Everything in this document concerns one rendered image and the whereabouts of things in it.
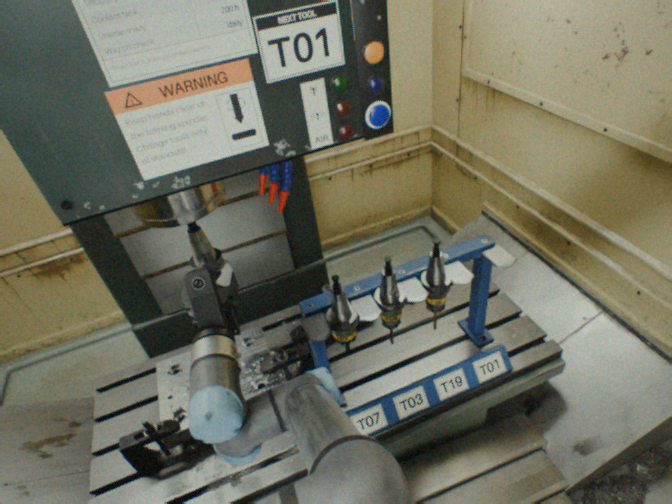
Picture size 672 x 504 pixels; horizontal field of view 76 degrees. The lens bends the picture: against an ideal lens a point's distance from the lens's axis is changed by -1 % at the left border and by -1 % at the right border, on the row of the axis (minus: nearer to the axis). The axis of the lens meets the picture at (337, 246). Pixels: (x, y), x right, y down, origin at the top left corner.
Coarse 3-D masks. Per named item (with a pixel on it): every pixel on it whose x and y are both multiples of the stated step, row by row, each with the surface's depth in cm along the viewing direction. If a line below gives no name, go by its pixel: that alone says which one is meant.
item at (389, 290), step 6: (384, 276) 87; (390, 276) 86; (384, 282) 87; (390, 282) 87; (396, 282) 88; (384, 288) 88; (390, 288) 88; (396, 288) 89; (384, 294) 89; (390, 294) 89; (396, 294) 89; (384, 300) 90; (390, 300) 89; (396, 300) 90
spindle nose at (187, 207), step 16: (192, 192) 69; (208, 192) 71; (224, 192) 76; (144, 208) 69; (160, 208) 68; (176, 208) 69; (192, 208) 70; (208, 208) 72; (144, 224) 72; (160, 224) 71; (176, 224) 71
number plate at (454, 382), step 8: (448, 376) 105; (456, 376) 106; (464, 376) 106; (440, 384) 105; (448, 384) 105; (456, 384) 106; (464, 384) 106; (440, 392) 105; (448, 392) 105; (456, 392) 106
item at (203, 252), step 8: (192, 232) 80; (200, 232) 81; (192, 240) 81; (200, 240) 81; (208, 240) 83; (192, 248) 82; (200, 248) 82; (208, 248) 83; (200, 256) 83; (208, 256) 83; (200, 264) 83
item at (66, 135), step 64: (0, 0) 38; (64, 0) 40; (256, 0) 46; (320, 0) 48; (0, 64) 41; (64, 64) 43; (256, 64) 49; (0, 128) 45; (64, 128) 46; (64, 192) 49; (128, 192) 52
